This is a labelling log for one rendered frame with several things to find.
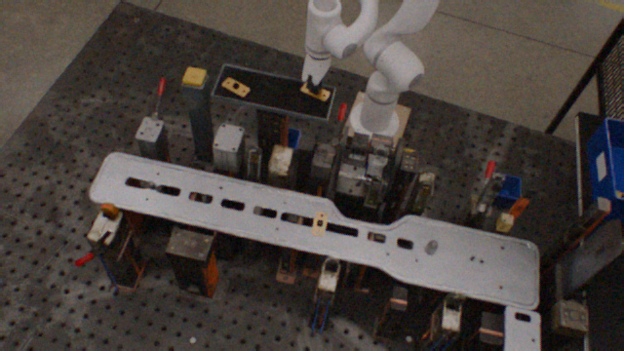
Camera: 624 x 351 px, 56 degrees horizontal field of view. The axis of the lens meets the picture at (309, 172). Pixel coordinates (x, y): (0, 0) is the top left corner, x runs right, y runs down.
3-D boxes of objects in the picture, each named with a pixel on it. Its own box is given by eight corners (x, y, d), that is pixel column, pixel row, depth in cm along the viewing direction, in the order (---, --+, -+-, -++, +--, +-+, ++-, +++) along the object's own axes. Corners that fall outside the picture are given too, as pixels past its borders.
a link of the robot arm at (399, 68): (384, 73, 215) (397, 27, 195) (417, 106, 209) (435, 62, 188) (359, 88, 211) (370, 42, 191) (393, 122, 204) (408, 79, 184)
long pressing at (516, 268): (81, 208, 176) (79, 206, 174) (110, 148, 188) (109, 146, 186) (538, 314, 167) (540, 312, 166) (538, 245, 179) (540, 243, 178)
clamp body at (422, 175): (387, 246, 208) (409, 193, 177) (391, 218, 214) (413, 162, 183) (412, 252, 208) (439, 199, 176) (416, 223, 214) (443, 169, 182)
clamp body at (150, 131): (147, 197, 212) (128, 139, 181) (158, 172, 218) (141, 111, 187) (173, 203, 211) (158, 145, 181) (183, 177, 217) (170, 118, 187)
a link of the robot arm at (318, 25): (344, 46, 158) (323, 25, 162) (350, 8, 147) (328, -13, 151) (320, 58, 155) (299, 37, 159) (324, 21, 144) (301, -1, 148)
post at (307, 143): (292, 210, 213) (296, 147, 179) (294, 198, 216) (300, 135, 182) (304, 213, 213) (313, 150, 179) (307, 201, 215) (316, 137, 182)
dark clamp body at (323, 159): (296, 226, 210) (303, 169, 178) (304, 195, 217) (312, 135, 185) (326, 232, 209) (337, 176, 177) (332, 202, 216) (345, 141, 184)
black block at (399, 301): (368, 343, 189) (383, 313, 164) (372, 312, 195) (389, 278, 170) (392, 349, 188) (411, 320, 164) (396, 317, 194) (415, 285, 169)
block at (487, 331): (447, 368, 186) (473, 342, 163) (449, 333, 192) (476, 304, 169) (476, 374, 186) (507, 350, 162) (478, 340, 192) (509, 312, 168)
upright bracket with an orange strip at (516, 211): (473, 261, 207) (526, 190, 165) (473, 258, 207) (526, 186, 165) (482, 263, 207) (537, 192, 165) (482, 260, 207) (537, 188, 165)
